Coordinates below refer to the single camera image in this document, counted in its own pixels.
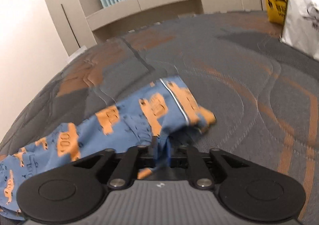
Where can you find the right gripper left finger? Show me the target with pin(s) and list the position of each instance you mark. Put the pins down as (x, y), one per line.
(137, 163)

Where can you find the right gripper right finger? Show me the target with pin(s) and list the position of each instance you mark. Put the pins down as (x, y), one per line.
(186, 163)

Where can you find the blue orange patterned pants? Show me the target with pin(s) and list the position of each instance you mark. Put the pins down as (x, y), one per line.
(147, 117)

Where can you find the grey orange quilted mattress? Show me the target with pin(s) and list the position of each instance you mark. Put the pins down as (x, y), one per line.
(263, 93)

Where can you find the beige built-in cabinet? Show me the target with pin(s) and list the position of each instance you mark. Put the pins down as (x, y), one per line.
(85, 23)

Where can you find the white printed shopping bag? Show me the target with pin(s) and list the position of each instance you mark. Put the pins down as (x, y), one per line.
(300, 30)

